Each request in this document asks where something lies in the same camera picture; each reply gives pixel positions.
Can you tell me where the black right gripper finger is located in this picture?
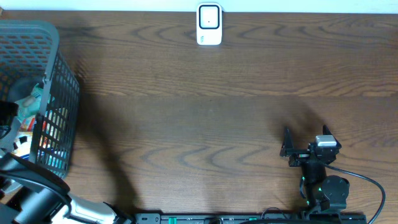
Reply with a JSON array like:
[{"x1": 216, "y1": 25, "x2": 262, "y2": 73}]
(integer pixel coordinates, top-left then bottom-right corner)
[
  {"x1": 281, "y1": 127, "x2": 294, "y2": 151},
  {"x1": 322, "y1": 124, "x2": 333, "y2": 136}
]

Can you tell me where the teal small snack packet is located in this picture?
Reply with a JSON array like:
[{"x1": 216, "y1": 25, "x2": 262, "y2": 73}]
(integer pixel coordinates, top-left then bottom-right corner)
[{"x1": 16, "y1": 84, "x2": 44, "y2": 123}]

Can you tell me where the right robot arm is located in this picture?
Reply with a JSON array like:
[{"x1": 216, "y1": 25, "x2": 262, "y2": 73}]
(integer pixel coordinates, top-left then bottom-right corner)
[{"x1": 280, "y1": 125, "x2": 349, "y2": 220}]

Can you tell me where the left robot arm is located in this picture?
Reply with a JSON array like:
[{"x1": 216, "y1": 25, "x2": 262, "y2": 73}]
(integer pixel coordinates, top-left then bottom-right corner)
[{"x1": 1, "y1": 116, "x2": 136, "y2": 223}]

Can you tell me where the white barcode scanner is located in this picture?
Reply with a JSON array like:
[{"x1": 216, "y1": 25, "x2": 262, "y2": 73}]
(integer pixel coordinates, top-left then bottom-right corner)
[{"x1": 196, "y1": 2, "x2": 223, "y2": 45}]

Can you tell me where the grey plastic shopping basket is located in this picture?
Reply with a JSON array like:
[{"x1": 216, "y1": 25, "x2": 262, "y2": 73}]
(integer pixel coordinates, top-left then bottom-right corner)
[{"x1": 1, "y1": 20, "x2": 80, "y2": 178}]

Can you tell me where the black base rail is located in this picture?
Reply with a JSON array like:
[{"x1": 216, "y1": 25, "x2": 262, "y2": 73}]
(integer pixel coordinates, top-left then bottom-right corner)
[{"x1": 134, "y1": 213, "x2": 366, "y2": 224}]

